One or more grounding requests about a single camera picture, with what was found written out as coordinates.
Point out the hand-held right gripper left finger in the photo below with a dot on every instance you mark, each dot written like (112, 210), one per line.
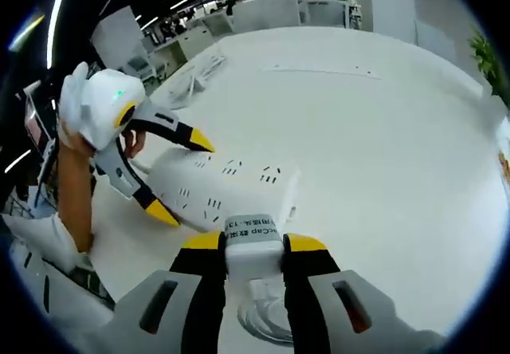
(187, 290)

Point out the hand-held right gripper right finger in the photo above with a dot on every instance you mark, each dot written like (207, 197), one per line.
(315, 302)

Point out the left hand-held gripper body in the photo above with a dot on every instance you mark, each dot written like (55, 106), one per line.
(105, 103)

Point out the white charger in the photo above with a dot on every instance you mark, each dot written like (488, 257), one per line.
(253, 258)

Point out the white power strip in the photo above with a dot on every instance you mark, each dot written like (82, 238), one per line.
(223, 186)

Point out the white desk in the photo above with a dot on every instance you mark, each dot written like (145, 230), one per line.
(338, 150)

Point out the person's left hand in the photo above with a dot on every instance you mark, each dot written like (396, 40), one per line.
(133, 142)

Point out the white office partition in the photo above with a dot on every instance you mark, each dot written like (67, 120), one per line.
(267, 13)

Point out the orange item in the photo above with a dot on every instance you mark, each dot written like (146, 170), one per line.
(505, 170)

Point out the green potted plant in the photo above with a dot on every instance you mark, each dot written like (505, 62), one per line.
(486, 63)

